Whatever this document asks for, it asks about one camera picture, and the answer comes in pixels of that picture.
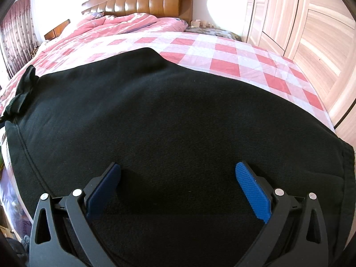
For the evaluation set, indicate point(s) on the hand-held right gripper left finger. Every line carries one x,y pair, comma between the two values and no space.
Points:
104,192

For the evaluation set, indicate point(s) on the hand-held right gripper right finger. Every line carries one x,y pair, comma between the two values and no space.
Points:
253,192

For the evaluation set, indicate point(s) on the black pants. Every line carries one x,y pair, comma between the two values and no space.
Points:
167,116

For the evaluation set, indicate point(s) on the purple printed mattress side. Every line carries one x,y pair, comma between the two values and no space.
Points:
14,208

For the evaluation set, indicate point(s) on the red checked bed sheet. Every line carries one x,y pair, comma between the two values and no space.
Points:
222,58

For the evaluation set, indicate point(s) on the floral covered nightstand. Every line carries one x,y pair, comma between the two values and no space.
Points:
211,32

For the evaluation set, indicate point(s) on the brown wooden bedside cabinet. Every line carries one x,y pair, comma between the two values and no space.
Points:
57,30

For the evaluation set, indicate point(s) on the pink quilt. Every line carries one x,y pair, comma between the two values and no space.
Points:
133,23

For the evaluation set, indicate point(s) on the small boxes on nightstand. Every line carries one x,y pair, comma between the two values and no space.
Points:
200,23

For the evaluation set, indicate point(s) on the light wooden wardrobe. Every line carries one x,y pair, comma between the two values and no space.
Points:
292,19

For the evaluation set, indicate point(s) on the dark red patterned curtain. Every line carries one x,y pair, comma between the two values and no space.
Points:
16,33

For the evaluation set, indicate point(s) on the brown wooden headboard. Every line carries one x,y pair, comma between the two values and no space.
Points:
144,1

